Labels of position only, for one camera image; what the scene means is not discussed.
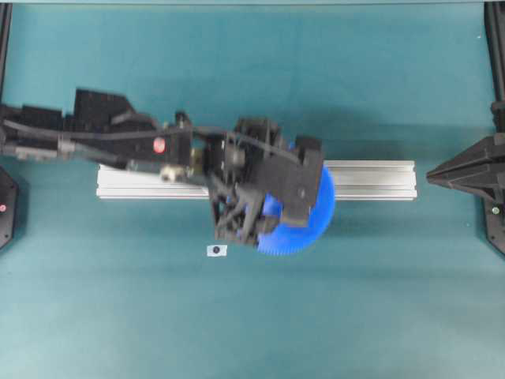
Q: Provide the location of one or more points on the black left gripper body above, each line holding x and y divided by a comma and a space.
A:
231, 166

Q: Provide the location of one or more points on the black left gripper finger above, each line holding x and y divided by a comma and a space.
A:
297, 207
310, 154

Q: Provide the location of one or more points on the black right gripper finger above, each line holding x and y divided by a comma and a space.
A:
488, 191
488, 150

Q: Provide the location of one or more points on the large blue plastic gear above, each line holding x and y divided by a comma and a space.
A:
276, 177

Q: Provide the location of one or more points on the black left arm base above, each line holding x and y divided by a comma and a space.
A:
9, 196

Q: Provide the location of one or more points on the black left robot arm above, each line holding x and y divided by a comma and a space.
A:
105, 128

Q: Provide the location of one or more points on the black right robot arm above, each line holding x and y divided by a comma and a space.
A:
479, 170

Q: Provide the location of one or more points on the white paper marker tag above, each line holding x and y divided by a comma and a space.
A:
217, 251

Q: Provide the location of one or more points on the silver aluminium extrusion rail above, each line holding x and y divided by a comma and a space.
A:
355, 180

